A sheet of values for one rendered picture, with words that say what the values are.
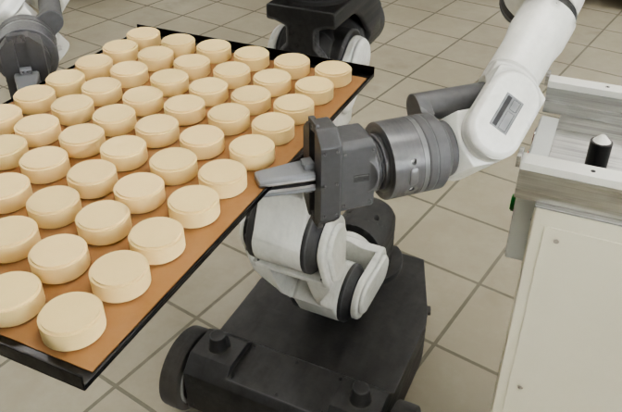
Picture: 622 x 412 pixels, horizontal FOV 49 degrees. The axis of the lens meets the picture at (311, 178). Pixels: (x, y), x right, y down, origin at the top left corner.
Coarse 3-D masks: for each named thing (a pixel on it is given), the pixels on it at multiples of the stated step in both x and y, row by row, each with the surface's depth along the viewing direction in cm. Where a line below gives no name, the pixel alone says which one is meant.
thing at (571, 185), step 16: (528, 160) 96; (544, 160) 96; (560, 160) 96; (528, 176) 97; (544, 176) 96; (560, 176) 95; (576, 176) 94; (592, 176) 93; (608, 176) 93; (528, 192) 98; (544, 192) 97; (560, 192) 96; (576, 192) 95; (592, 192) 94; (608, 192) 93; (576, 208) 96; (592, 208) 95; (608, 208) 94
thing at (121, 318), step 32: (64, 128) 83; (288, 160) 76; (32, 192) 71; (256, 192) 71; (224, 224) 67; (96, 256) 62; (192, 256) 62; (64, 288) 59; (160, 288) 59; (32, 320) 56; (128, 320) 56; (64, 352) 53; (96, 352) 53
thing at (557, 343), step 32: (576, 128) 117; (608, 128) 117; (576, 160) 108; (608, 160) 103; (544, 224) 98; (576, 224) 96; (608, 224) 94; (544, 256) 101; (576, 256) 99; (608, 256) 97; (544, 288) 104; (576, 288) 101; (608, 288) 99; (512, 320) 110; (544, 320) 107; (576, 320) 104; (608, 320) 102; (512, 352) 113; (544, 352) 110; (576, 352) 107; (608, 352) 105; (512, 384) 116; (544, 384) 113; (576, 384) 111; (608, 384) 108
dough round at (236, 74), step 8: (224, 64) 94; (232, 64) 94; (240, 64) 94; (216, 72) 92; (224, 72) 91; (232, 72) 91; (240, 72) 91; (248, 72) 92; (224, 80) 91; (232, 80) 91; (240, 80) 91; (248, 80) 92; (232, 88) 92
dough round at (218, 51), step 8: (208, 40) 101; (216, 40) 101; (224, 40) 101; (200, 48) 98; (208, 48) 98; (216, 48) 98; (224, 48) 98; (208, 56) 98; (216, 56) 98; (224, 56) 99
